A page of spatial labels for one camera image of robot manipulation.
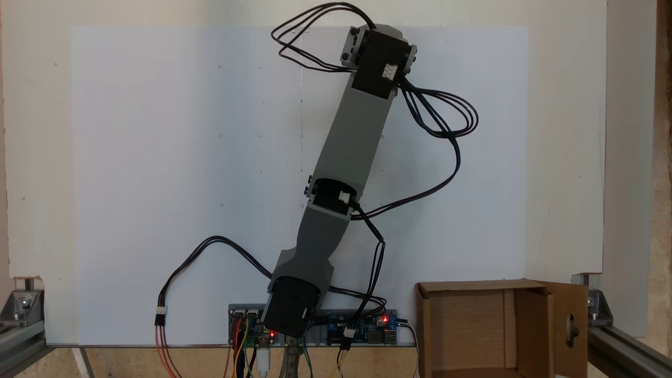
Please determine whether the blue circuit board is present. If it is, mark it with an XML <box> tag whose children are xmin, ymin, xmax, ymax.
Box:
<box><xmin>325</xmin><ymin>311</ymin><xmax>398</xmax><ymax>345</ymax></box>

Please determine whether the circuit board with white connectors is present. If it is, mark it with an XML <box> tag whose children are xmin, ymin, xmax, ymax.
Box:
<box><xmin>230</xmin><ymin>310</ymin><xmax>266</xmax><ymax>348</ymax></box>

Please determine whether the metal base clamp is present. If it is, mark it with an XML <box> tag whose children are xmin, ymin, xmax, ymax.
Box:
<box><xmin>282</xmin><ymin>339</ymin><xmax>306</xmax><ymax>378</ymax></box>

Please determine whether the white paper sheet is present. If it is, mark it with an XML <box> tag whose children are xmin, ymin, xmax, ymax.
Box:
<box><xmin>71</xmin><ymin>25</ymin><xmax>528</xmax><ymax>346</ymax></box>

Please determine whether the brown cardboard box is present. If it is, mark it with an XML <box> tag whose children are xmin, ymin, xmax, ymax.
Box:
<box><xmin>415</xmin><ymin>278</ymin><xmax>590</xmax><ymax>378</ymax></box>

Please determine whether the black servo cable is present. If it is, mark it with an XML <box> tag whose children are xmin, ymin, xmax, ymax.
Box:
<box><xmin>271</xmin><ymin>2</ymin><xmax>376</xmax><ymax>74</ymax></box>
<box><xmin>315</xmin><ymin>206</ymin><xmax>389</xmax><ymax>351</ymax></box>
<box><xmin>351</xmin><ymin>76</ymin><xmax>479</xmax><ymax>221</ymax></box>

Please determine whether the black cable with white connector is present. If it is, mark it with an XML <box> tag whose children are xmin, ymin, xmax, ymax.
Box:
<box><xmin>155</xmin><ymin>235</ymin><xmax>274</xmax><ymax>329</ymax></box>

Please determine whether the grey board mount plate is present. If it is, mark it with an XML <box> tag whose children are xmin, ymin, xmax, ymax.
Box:
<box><xmin>228</xmin><ymin>304</ymin><xmax>400</xmax><ymax>347</ymax></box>

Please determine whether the yellow jumper wire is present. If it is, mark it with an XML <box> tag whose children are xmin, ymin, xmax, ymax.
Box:
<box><xmin>233</xmin><ymin>318</ymin><xmax>250</xmax><ymax>378</ymax></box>

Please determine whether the white usb cable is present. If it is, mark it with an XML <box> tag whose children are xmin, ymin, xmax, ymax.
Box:
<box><xmin>256</xmin><ymin>336</ymin><xmax>271</xmax><ymax>378</ymax></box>

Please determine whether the red orange wire bundle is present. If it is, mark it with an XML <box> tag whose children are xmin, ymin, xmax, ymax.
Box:
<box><xmin>155</xmin><ymin>324</ymin><xmax>182</xmax><ymax>378</ymax></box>

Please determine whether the metal corner bracket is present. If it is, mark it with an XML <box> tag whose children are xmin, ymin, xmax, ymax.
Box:
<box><xmin>571</xmin><ymin>273</ymin><xmax>614</xmax><ymax>329</ymax></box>
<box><xmin>0</xmin><ymin>277</ymin><xmax>45</xmax><ymax>323</ymax></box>

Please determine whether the aluminium frame post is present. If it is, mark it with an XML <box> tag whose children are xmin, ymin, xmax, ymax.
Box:
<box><xmin>0</xmin><ymin>318</ymin><xmax>48</xmax><ymax>378</ymax></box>
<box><xmin>587</xmin><ymin>324</ymin><xmax>672</xmax><ymax>378</ymax></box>

